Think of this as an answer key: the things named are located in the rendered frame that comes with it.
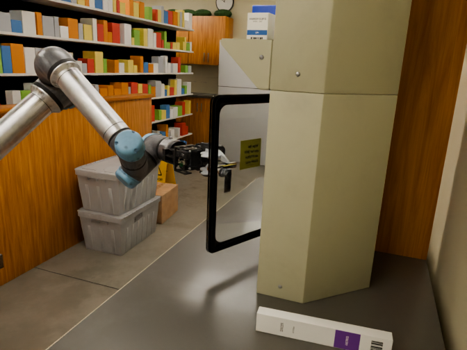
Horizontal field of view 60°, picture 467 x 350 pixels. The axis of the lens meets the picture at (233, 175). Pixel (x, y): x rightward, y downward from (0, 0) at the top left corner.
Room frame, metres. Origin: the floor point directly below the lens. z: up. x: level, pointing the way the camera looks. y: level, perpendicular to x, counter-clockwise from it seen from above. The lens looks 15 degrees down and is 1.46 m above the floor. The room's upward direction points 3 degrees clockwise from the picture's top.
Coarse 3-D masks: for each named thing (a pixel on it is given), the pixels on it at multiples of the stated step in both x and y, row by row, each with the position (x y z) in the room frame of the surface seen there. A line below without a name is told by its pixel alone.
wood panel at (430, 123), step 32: (416, 0) 1.11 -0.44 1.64; (448, 0) 1.08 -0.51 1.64; (416, 32) 1.11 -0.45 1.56; (448, 32) 1.08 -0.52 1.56; (416, 64) 1.10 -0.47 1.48; (448, 64) 1.08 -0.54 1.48; (416, 96) 1.10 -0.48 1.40; (448, 96) 1.07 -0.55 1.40; (416, 128) 1.09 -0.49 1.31; (448, 128) 1.07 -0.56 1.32; (416, 160) 1.09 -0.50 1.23; (384, 192) 1.11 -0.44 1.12; (416, 192) 1.08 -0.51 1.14; (384, 224) 1.11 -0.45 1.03; (416, 224) 1.08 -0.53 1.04; (416, 256) 1.07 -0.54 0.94
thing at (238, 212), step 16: (224, 112) 0.96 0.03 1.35; (240, 112) 1.00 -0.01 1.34; (256, 112) 1.04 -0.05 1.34; (224, 128) 0.96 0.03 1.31; (240, 128) 1.00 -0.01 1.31; (256, 128) 1.04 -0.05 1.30; (208, 144) 0.94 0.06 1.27; (224, 144) 0.96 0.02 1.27; (240, 144) 1.00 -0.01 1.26; (256, 144) 1.04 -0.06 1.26; (208, 160) 0.94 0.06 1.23; (224, 160) 0.96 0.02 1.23; (240, 160) 1.00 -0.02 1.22; (256, 160) 1.04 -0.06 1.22; (208, 176) 0.93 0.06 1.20; (240, 176) 1.00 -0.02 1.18; (256, 176) 1.05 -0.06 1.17; (208, 192) 0.93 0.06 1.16; (224, 192) 0.97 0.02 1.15; (240, 192) 1.01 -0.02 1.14; (256, 192) 1.05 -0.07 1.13; (208, 208) 0.93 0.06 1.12; (224, 208) 0.97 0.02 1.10; (240, 208) 1.01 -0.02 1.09; (256, 208) 1.05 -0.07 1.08; (224, 224) 0.97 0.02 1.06; (240, 224) 1.01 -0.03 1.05; (256, 224) 1.05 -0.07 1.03; (224, 240) 0.97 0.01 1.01
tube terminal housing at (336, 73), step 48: (288, 0) 0.84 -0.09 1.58; (336, 0) 0.82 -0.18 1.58; (384, 0) 0.87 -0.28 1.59; (288, 48) 0.84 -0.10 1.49; (336, 48) 0.82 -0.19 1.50; (384, 48) 0.87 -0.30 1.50; (288, 96) 0.84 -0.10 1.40; (336, 96) 0.83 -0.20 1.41; (384, 96) 0.88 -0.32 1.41; (288, 144) 0.83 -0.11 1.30; (336, 144) 0.83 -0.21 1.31; (384, 144) 0.89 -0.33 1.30; (288, 192) 0.83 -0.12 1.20; (336, 192) 0.84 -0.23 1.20; (288, 240) 0.83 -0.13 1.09; (336, 240) 0.85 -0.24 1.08; (288, 288) 0.82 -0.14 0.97; (336, 288) 0.85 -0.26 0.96
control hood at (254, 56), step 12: (228, 48) 0.88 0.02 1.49; (240, 48) 0.87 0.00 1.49; (252, 48) 0.86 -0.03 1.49; (264, 48) 0.85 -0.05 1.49; (240, 60) 0.87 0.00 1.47; (252, 60) 0.86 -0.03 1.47; (264, 60) 0.85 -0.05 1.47; (252, 72) 0.86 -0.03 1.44; (264, 72) 0.85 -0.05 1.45; (264, 84) 0.85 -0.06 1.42
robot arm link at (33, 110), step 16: (32, 96) 1.25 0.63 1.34; (48, 96) 1.25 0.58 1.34; (64, 96) 1.29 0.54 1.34; (16, 112) 1.21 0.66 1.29; (32, 112) 1.23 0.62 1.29; (48, 112) 1.27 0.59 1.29; (0, 128) 1.17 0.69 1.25; (16, 128) 1.19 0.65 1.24; (32, 128) 1.23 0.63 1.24; (0, 144) 1.16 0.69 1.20; (16, 144) 1.20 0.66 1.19
